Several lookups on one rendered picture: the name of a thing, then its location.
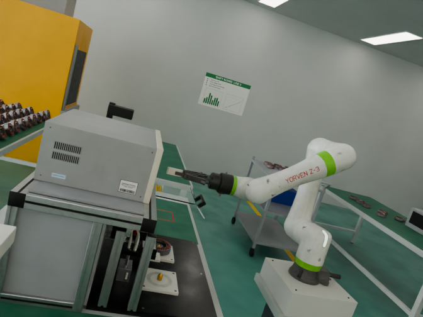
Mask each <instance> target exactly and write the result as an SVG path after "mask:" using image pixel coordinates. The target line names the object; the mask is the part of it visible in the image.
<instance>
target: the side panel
mask: <svg viewBox="0 0 423 317"><path fill-rule="evenodd" d="M4 225H10V226H16V234H15V238H14V242H13V244H12V245H11V246H10V247H9V248H8V250H7V251H6V252H5V254H4V255H3V256H2V257H1V258H0V302H6V303H15V304H24V305H29V306H38V307H43V308H52V309H60V310H66V311H74V312H75V311H78V312H80V313H81V311H82V307H83V304H84V299H85V296H86V291H87V287H88V284H89V279H90V276H91V271H92V268H93V263H94V258H95V255H96V251H97V247H98V243H99V238H100V235H101V230H102V227H103V224H102V223H96V222H92V221H86V220H80V219H77V218H70V217H66V216H61V215H57V214H50V213H44V212H41V211H35V210H31V209H25V208H18V207H14V206H8V205H7V208H6V214H5V218H4Z"/></svg>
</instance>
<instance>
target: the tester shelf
mask: <svg viewBox="0 0 423 317"><path fill-rule="evenodd" d="M34 175H35V171H34V172H33V173H31V174H30V175H29V176H28V177H27V178H26V179H24V180H23V181H22V182H20V183H19V184H18V185H17V186H16V187H15V188H13V189H12V190H11V191H10V192H9V197H8V204H7V205H8V206H14V207H18V208H25V209H31V210H35V211H41V212H44V213H50V214H57V215H61V216H66V217H70V218H77V219H80V220H86V221H92V222H96V223H102V224H106V225H112V226H118V227H122V228H128V229H132V230H138V231H143V232H147V233H154V231H155V226H156V224H157V210H156V196H155V184H154V188H153V191H152V195H151V198H150V202H149V204H146V203H142V202H139V201H133V200H130V199H124V198H121V197H115V196H110V195H106V194H101V193H97V192H92V191H86V190H83V189H77V188H74V187H68V186H63V185H59V184H54V183H50V182H45V181H39V180H36V179H33V178H34Z"/></svg>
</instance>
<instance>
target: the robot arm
mask: <svg viewBox="0 0 423 317"><path fill-rule="evenodd" d="M355 162H356V152H355V150H354V149H353V147H351V146H350V145H348V144H345V143H336V142H332V141H329V140H327V139H325V138H316V139H314V140H312V141H311V142H310V143H309V144H308V147H307V154H306V158H305V160H303V161H301V162H299V163H297V164H295V165H293V166H291V167H288V168H287V169H284V170H281V171H279V172H276V173H273V174H270V175H267V176H264V177H260V178H257V179H253V178H251V177H238V176H235V175H230V174H227V172H226V173H220V174H217V173H214V172H212V173H211V174H210V176H208V175H207V174H203V173H202V172H195V171H191V170H185V169H184V170H181V169H175V168H172V167H167V171H166V174H170V175H175V176H178V177H182V178H183V179H186V180H189V181H193V182H196V183H199V184H202V185H205V184H208V188H209V189H213V190H216V191H217V192H218V193H219V196H221V195H222V194H227V195H230V196H235V197H237V198H240V199H242V200H244V201H250V202H251V203H253V204H262V203H264V202H266V201H267V200H269V199H271V198H273V197H275V196H277V195H278V194H281V193H282V192H285V191H287V190H289V189H292V188H294V187H297V186H299V187H298V190H297V193H296V196H295V199H294V202H293V204H292V207H291V209H290V212H289V213H288V216H287V218H286V220H285V223H284V229H285V232H286V234H287V235H288V236H289V237H290V238H291V239H292V240H294V241H295V242H296V243H297V244H299V246H298V250H297V252H296V258H295V262H294V263H293V265H292V266H291V267H290V268H289V270H288V272H289V274H290V275H291V276H292V277H293V278H295V279H296V280H298V281H300V282H302V283H305V284H309V285H313V286H315V285H318V284H319V283H320V284H322V285H324V286H328V285H329V280H330V281H331V278H335V279H341V275H339V274H333V273H330V271H329V270H327V269H326V267H324V266H323V264H324V261H325V258H326V255H327V252H328V249H329V247H330V243H331V240H332V235H331V234H330V233H329V232H328V231H327V230H325V229H323V228H322V227H320V226H319V225H316V224H315V223H313V222H312V214H313V209H314V205H315V200H316V198H317V194H318V191H319V187H320V184H321V182H322V179H323V178H325V177H328V176H331V175H334V174H337V173H340V172H342V171H345V170H347V169H350V168H351V167H352V166H353V165H354V164H355ZM330 277H331V278H330Z"/></svg>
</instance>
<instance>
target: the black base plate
mask: <svg viewBox="0 0 423 317"><path fill-rule="evenodd" d="M157 238H160V239H162V240H165V241H167V242H169V243H170V244H171V246H172V249H173V254H174V263H173V264H172V263H168V262H161V261H160V262H153V261H150V263H149V267H148V268H152V269H159V270H166V271H170V272H175V273H176V278H177V283H178V292H179V294H178V296H175V295H170V294H163V293H158V292H150V291H143V290H142V292H141V295H140V299H139V301H138V305H137V310H136V311H133V310H132V309H131V310H130V311H127V308H128V307H127V306H128V302H129V299H130V295H131V291H132V287H133V283H134V280H135V276H136V273H137V269H138V265H139V262H140V258H141V257H134V256H131V255H130V258H129V260H132V261H133V262H132V272H131V274H130V279H129V281H128V282H123V281H116V273H117V269H118V265H119V262H120V259H126V256H127V255H124V254H120V258H119V261H118V265H117V268H116V272H115V277H114V280H113V284H112V287H111V292H110V296H109V299H108V304H107V307H106V308H104V307H103V306H101V307H99V306H98V301H99V296H100V294H101V289H102V286H103V281H104V277H105V273H106V270H107V266H108V262H109V259H110V254H111V250H112V247H113V242H114V240H110V239H106V238H105V239H104V243H103V247H102V250H101V255H100V257H99V262H98V266H97V268H96V273H95V275H94V280H93V284H92V286H91V292H90V294H89V298H88V301H87V305H86V309H88V310H93V311H102V312H107V313H116V314H124V315H129V316H138V317H217V314H216V311H215V307H214V304H213V300H212V295H211V293H210V289H209V286H208V282H207V279H206V275H205V271H204V268H203V264H202V261H201V257H200V253H199V250H198V246H197V243H196V242H192V241H188V240H182V239H178V238H173V237H169V236H162V235H157Z"/></svg>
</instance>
